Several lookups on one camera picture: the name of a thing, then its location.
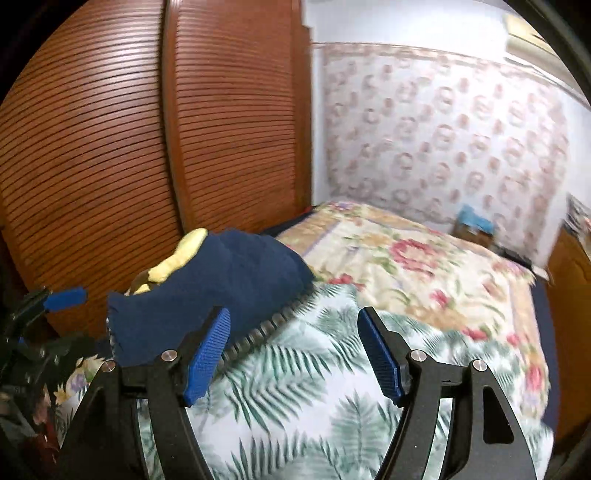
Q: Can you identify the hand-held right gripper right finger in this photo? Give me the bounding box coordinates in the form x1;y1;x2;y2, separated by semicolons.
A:
359;308;539;480

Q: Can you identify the yellow plush toy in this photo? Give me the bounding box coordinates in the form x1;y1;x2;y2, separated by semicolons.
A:
124;228;208;296

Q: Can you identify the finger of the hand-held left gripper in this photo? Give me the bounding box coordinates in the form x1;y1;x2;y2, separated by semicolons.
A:
46;287;88;311
46;336;98;365

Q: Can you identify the wooden sideboard cabinet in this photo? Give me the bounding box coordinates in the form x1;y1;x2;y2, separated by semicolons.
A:
545;228;591;444

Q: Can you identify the circle patterned curtain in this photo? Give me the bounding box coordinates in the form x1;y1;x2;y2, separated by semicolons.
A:
311;41;571;268

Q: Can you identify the cardboard box with blue cloth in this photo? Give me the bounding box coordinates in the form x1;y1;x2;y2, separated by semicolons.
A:
455;204;495;247

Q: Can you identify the navy printed t-shirt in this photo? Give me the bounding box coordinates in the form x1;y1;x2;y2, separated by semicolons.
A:
107;230;315;367

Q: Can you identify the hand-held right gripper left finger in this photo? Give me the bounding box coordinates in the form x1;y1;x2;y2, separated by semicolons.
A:
58;307;230;480

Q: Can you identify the wooden louvred wardrobe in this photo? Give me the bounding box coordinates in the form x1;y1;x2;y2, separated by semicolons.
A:
0;0;315;342

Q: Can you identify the beige air conditioner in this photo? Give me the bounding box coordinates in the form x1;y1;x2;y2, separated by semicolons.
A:
503;14;555;56

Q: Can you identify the floral blanket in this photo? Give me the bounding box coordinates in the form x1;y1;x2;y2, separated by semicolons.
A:
277;200;555;416

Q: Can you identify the navy bed sheet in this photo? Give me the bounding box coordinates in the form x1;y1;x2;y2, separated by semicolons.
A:
531;277;561;416

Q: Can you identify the floral cushion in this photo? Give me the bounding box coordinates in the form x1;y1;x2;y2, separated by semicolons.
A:
566;194;591;241

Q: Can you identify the palm leaf blanket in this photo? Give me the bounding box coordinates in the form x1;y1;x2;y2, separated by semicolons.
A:
55;284;555;480

